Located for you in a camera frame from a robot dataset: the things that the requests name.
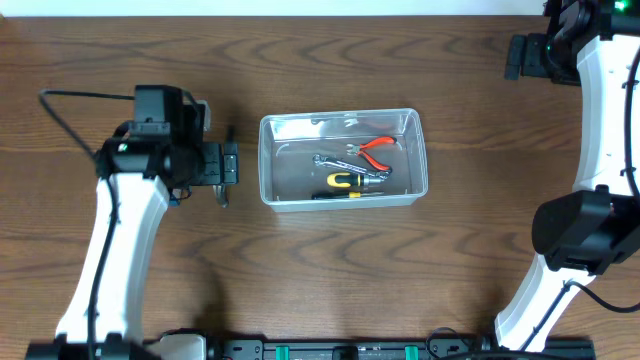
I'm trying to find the silver combination wrench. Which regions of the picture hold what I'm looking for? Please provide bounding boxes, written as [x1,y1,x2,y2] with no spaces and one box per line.
[312,154,391,180]

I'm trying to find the red handled pliers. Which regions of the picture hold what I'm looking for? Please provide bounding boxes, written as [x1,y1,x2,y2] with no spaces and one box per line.
[346,136,397,172]

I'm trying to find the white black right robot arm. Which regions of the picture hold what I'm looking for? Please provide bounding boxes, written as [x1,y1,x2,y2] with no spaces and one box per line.
[493,0,639,357]

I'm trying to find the stubby yellow black screwdriver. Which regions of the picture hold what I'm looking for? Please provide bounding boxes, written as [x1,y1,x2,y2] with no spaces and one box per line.
[326,172,384,189]

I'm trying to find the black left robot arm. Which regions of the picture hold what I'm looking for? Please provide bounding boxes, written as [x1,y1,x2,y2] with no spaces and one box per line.
[26,85,239,359]

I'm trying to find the small black red hammer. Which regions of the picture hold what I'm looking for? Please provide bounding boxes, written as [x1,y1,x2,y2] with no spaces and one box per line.
[213,125,235,208]

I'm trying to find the black mounting rail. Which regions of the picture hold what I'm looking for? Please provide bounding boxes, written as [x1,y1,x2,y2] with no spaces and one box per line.
[144,337,596,360]

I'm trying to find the slim black yellow screwdriver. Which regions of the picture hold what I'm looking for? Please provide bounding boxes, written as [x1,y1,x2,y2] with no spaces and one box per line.
[311,191,383,200]

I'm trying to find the clear plastic container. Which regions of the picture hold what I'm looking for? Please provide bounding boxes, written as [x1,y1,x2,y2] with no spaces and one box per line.
[258,108,428,212]

